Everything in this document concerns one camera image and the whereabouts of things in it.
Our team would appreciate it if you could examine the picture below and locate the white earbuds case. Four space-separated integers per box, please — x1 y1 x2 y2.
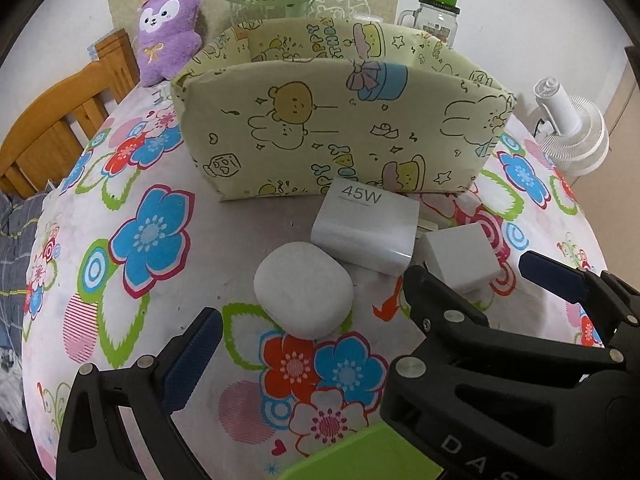
253 241 354 339

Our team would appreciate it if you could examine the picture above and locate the purple plush bunny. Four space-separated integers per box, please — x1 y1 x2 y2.
136 0 203 87

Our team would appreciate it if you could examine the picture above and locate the large white charger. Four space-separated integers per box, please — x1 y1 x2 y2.
310 177 421 277

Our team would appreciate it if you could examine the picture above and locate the cartoon printed storage box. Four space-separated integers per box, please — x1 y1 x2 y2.
171 16 517 204

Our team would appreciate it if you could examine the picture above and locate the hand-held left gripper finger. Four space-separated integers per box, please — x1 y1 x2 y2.
56 306 224 480

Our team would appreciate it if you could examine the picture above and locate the floral tablecloth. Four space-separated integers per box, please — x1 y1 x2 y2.
20 77 608 480

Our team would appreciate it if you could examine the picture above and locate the small white charger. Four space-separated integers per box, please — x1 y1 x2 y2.
417 222 508 295

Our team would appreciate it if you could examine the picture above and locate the white standing fan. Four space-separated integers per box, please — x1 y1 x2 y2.
531 76 611 177

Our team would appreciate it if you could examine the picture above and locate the glass jar with green lid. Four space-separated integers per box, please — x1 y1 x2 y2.
396 0 462 48

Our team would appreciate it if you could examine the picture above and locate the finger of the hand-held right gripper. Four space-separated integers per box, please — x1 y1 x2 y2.
402 263 491 344
519 251 640 334

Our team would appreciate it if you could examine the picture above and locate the grey plaid pillow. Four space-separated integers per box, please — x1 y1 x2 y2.
0 192 48 356

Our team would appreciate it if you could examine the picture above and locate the wooden bed headboard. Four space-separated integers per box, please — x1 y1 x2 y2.
0 29 141 196

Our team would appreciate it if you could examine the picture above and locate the green apple-shaped case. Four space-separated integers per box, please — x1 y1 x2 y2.
277 421 446 480

